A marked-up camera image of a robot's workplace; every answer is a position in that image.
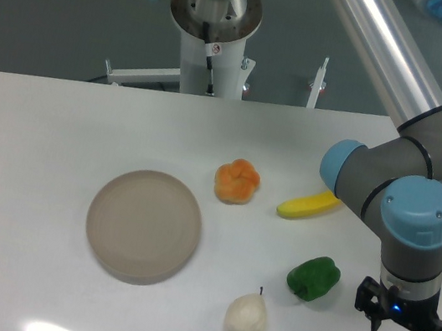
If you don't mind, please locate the green bell pepper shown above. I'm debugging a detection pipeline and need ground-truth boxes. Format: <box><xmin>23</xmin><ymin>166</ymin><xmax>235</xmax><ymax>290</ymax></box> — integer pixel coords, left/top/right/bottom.
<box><xmin>286</xmin><ymin>256</ymin><xmax>341</xmax><ymax>302</ymax></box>

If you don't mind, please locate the white metal bracket left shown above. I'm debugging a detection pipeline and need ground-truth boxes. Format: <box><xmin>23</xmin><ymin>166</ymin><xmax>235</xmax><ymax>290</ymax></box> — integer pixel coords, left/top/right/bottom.
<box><xmin>105</xmin><ymin>59</ymin><xmax>181</xmax><ymax>85</ymax></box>

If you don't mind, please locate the orange bread roll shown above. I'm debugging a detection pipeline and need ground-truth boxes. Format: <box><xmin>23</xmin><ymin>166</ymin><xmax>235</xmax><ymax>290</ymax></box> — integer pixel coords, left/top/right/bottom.
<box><xmin>213</xmin><ymin>158</ymin><xmax>261</xmax><ymax>204</ymax></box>

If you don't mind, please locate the black cable on pedestal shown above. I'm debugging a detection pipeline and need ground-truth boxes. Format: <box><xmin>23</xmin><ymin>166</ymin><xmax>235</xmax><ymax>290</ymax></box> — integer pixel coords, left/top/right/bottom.
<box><xmin>190</xmin><ymin>21</ymin><xmax>228</xmax><ymax>97</ymax></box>

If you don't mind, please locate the white metal bracket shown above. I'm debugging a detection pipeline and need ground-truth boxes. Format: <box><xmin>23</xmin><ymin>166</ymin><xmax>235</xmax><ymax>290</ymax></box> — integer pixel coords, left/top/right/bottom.
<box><xmin>306</xmin><ymin>57</ymin><xmax>330</xmax><ymax>109</ymax></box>
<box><xmin>105</xmin><ymin>59</ymin><xmax>181</xmax><ymax>85</ymax></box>

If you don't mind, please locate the white pear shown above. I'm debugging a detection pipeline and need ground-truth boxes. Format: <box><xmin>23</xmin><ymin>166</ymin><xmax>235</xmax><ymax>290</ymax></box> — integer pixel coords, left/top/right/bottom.
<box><xmin>223</xmin><ymin>286</ymin><xmax>268</xmax><ymax>331</ymax></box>

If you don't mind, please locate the white metal bracket right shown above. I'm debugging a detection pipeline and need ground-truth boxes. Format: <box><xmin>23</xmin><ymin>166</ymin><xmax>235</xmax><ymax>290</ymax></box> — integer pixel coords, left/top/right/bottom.
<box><xmin>306</xmin><ymin>57</ymin><xmax>330</xmax><ymax>109</ymax></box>

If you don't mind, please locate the yellow banana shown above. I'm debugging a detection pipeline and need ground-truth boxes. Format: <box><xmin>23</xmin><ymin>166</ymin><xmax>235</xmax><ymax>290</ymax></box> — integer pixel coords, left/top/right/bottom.
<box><xmin>276</xmin><ymin>190</ymin><xmax>341</xmax><ymax>219</ymax></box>

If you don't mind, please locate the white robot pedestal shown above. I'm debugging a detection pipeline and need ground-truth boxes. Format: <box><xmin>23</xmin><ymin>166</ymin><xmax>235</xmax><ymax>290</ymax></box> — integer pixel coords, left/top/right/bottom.
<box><xmin>170</xmin><ymin>0</ymin><xmax>263</xmax><ymax>101</ymax></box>

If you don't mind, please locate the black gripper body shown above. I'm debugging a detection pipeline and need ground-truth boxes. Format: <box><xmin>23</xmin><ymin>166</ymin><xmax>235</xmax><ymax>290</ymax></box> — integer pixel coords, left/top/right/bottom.
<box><xmin>370</xmin><ymin>284</ymin><xmax>440</xmax><ymax>331</ymax></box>

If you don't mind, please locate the beige round plate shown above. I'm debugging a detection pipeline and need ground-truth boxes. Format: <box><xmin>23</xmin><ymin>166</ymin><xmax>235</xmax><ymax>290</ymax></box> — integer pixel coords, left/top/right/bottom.
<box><xmin>85</xmin><ymin>169</ymin><xmax>203</xmax><ymax>285</ymax></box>

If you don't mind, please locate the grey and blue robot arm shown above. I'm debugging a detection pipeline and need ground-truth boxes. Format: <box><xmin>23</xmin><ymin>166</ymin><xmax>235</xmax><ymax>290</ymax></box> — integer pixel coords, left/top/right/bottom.
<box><xmin>107</xmin><ymin>0</ymin><xmax>442</xmax><ymax>331</ymax></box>

